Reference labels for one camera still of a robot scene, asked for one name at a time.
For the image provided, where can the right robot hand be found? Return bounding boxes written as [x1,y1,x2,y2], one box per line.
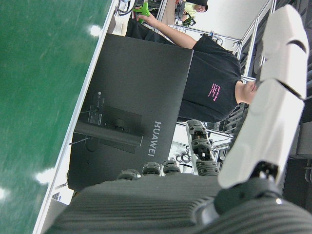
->
[46,4,312,234]

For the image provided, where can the black monitor stand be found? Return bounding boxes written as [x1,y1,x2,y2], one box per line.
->
[73,105,143,155]

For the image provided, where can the black Huawei monitor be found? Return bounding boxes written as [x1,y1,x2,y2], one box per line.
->
[67,33,194,192]

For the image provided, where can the person in black t-shirt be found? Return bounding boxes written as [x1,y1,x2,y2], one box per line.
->
[125,12,263,123]

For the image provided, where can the green conveyor belt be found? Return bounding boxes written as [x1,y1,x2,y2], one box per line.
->
[0,0,113,234]

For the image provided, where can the person in yellow-green shirt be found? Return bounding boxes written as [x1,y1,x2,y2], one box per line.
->
[181,0,209,23]

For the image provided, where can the aluminium conveyor side rail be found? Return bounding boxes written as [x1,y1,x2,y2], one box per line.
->
[32,0,120,234]

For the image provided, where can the green-handled reach grabber tool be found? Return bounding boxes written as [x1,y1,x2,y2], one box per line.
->
[133,0,152,24]

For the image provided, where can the aluminium frame structure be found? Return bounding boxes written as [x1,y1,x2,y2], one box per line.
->
[237,0,277,82]

